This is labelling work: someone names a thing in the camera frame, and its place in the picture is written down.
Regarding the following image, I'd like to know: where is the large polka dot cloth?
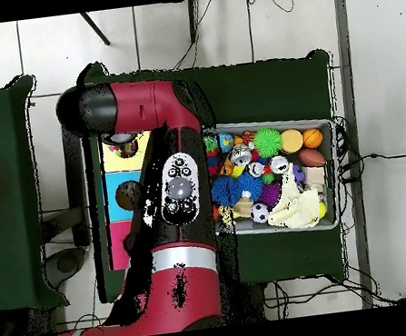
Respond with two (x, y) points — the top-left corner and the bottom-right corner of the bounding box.
(108, 140), (140, 161)

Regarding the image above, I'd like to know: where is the wooden box with three holes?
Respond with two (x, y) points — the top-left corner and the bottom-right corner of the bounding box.
(94, 128), (168, 272)

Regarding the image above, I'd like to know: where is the rainbow spiky caterpillar toy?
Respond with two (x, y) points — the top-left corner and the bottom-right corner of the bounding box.
(203, 134), (223, 177)

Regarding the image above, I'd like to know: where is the blue spiky ball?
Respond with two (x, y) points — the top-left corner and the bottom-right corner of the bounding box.
(209, 173), (245, 209)

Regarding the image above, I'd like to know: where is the globe print ball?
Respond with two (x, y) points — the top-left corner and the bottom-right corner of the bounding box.
(216, 131), (236, 154)

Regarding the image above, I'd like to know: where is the green spiky ball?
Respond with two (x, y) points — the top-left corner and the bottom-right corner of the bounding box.
(251, 125), (284, 161)

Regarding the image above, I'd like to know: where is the small soccer ball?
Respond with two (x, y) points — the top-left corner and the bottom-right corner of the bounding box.
(248, 201), (272, 225)

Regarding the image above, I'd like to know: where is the purple knobbly ball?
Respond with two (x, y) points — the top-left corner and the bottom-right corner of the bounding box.
(257, 181), (284, 209)

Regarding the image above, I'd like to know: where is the dark green tablecloth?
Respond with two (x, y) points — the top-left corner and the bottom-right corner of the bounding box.
(0, 72), (71, 315)
(72, 34), (358, 311)

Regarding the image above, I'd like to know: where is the pale yellow knitted cloth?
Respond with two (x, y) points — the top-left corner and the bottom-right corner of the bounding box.
(261, 158), (329, 234)

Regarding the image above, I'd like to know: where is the black tripod leg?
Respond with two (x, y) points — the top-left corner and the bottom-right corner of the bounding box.
(184, 0), (201, 44)
(79, 9), (111, 49)

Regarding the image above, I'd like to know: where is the grey plastic foot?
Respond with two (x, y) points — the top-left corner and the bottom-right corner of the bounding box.
(40, 245), (91, 292)

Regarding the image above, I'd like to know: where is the wire mesh bin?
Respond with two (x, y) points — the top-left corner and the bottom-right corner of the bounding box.
(201, 108), (347, 244)

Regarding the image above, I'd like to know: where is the black cable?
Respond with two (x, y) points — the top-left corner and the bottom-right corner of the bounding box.
(336, 148), (406, 185)

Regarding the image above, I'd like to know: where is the grey floor cable cover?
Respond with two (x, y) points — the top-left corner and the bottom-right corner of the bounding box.
(324, 0), (384, 310)

